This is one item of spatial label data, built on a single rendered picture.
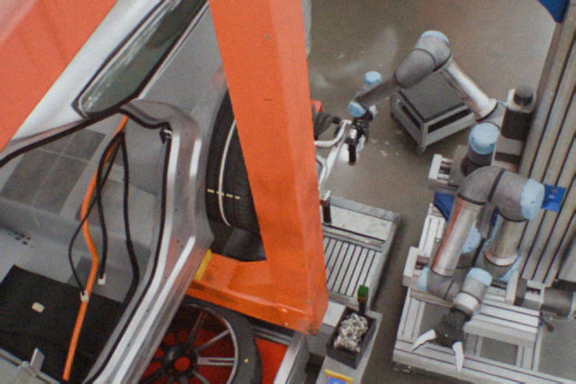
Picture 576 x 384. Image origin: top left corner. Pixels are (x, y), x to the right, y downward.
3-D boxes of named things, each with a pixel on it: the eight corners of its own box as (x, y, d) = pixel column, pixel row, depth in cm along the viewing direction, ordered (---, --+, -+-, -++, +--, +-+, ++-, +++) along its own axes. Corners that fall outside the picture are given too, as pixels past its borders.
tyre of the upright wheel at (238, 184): (261, 159, 357) (255, 48, 311) (304, 170, 350) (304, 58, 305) (203, 249, 313) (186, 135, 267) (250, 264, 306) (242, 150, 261)
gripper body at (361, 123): (349, 124, 307) (357, 105, 314) (350, 137, 314) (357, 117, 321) (366, 129, 305) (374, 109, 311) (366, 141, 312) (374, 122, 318)
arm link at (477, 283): (491, 285, 227) (495, 273, 220) (477, 312, 222) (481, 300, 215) (468, 274, 230) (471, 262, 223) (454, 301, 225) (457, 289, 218)
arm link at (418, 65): (429, 84, 268) (358, 123, 310) (440, 66, 273) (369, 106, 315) (408, 63, 265) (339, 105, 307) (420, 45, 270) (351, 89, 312)
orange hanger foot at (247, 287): (189, 260, 319) (172, 219, 291) (296, 293, 304) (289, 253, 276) (173, 291, 310) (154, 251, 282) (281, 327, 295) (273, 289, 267)
